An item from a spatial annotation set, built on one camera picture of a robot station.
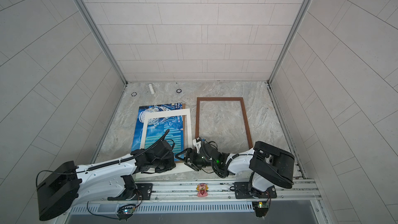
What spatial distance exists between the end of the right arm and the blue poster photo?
168 millimetres

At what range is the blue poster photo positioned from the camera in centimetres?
89

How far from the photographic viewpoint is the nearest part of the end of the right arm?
61cm
